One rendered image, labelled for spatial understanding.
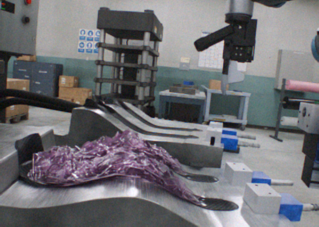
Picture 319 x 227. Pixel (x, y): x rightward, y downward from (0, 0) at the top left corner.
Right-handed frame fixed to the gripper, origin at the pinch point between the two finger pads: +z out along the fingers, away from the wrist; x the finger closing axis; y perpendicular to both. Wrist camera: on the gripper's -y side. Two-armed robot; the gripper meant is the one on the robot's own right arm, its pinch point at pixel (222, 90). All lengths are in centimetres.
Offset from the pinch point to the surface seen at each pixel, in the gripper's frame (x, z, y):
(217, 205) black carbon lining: -39.6, 15.9, 2.2
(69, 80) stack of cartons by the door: 554, 29, -380
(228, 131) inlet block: -2.1, 10.8, 3.0
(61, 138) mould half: -17.7, 15.9, -37.8
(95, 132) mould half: -17.7, 12.8, -28.3
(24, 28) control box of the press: 23, -17, -85
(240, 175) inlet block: -30.5, 13.7, 5.6
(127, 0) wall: 606, -185, -267
